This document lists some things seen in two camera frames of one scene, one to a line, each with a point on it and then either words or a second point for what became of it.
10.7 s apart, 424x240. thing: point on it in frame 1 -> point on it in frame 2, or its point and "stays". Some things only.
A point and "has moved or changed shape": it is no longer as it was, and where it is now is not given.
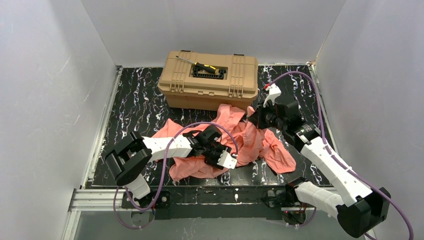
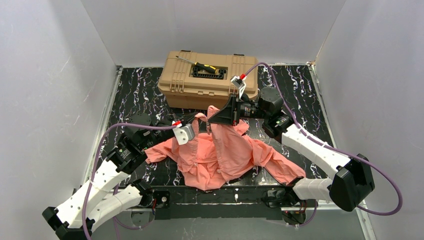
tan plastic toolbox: [202, 81] stays
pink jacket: [248, 140] has moved or changed shape
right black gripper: [260, 117] -> [234, 110]
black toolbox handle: [219, 76] stays
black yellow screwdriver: [208, 67] stays
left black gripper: [215, 153] -> [175, 122]
